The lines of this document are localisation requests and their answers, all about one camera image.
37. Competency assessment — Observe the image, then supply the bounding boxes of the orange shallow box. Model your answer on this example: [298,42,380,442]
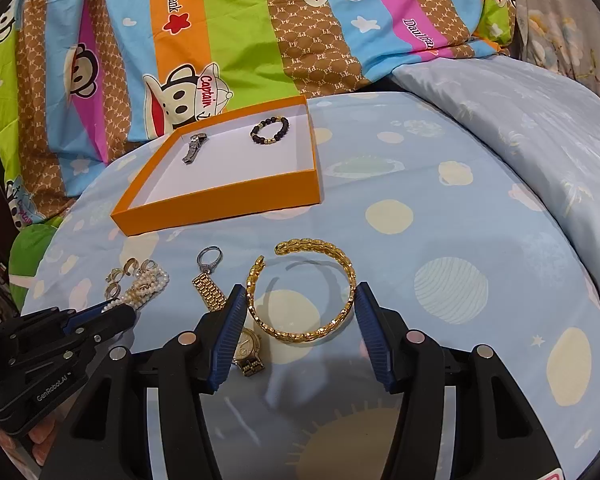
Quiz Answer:
[110,94,325,237]

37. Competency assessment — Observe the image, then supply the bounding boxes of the pale blue quilt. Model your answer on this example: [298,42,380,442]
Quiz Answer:
[390,55,600,311]

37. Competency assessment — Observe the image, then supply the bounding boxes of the striped cartoon monkey blanket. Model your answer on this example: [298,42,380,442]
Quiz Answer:
[0,0,518,231]

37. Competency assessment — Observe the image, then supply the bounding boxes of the green pillow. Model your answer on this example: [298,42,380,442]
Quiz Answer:
[7,215,81,301]

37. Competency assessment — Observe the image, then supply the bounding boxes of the pearl strand bracelet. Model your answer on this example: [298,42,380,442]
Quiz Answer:
[102,267,171,313]

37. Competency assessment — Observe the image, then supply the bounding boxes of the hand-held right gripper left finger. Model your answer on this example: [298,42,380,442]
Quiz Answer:
[40,284,248,480]

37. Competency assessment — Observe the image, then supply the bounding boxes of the silver wristwatch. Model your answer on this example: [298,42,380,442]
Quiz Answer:
[181,131,209,165]

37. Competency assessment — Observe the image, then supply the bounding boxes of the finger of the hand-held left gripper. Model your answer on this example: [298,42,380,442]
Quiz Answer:
[55,305,108,335]
[65,304,137,356]

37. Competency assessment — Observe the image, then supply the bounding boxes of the silver ring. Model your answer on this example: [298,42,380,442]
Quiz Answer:
[196,246,224,275]

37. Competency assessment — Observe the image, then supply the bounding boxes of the grey floral fabric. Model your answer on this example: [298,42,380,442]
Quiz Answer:
[510,0,600,91]

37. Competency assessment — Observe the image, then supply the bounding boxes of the gold wristwatch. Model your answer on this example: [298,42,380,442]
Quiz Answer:
[192,272,267,378]

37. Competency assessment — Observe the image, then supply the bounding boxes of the light blue planet-print sheet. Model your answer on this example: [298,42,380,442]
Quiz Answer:
[10,91,600,480]

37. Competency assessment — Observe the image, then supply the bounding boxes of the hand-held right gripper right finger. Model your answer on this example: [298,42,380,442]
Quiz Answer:
[354,281,566,480]

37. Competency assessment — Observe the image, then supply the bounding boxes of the gold chain bangle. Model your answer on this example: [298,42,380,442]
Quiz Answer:
[246,240,357,345]

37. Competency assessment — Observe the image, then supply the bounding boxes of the dark bead bracelet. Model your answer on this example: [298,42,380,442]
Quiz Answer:
[250,116,290,147]

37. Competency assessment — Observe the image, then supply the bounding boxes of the person's left hand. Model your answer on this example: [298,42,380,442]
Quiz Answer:
[0,425,56,468]

